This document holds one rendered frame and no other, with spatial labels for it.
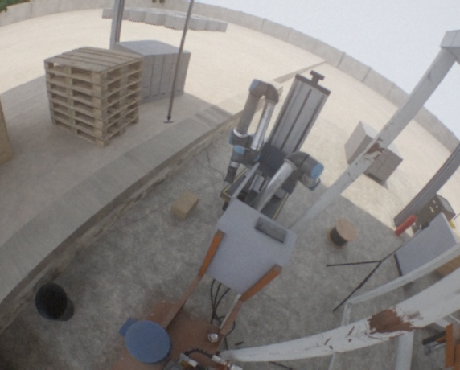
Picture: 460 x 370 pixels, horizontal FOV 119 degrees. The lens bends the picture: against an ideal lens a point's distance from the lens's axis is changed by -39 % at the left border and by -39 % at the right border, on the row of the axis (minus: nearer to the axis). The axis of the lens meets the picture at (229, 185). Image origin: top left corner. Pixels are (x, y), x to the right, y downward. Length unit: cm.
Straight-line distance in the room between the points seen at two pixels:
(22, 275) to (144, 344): 144
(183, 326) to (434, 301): 135
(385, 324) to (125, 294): 203
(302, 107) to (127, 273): 229
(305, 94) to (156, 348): 211
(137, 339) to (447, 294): 106
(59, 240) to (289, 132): 239
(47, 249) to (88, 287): 52
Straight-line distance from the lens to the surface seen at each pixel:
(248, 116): 195
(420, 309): 49
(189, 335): 151
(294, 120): 217
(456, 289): 46
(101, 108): 266
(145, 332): 108
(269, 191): 146
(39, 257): 219
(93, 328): 220
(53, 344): 234
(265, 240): 111
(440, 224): 389
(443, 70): 107
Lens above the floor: 211
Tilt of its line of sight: 43 degrees down
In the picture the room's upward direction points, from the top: 22 degrees clockwise
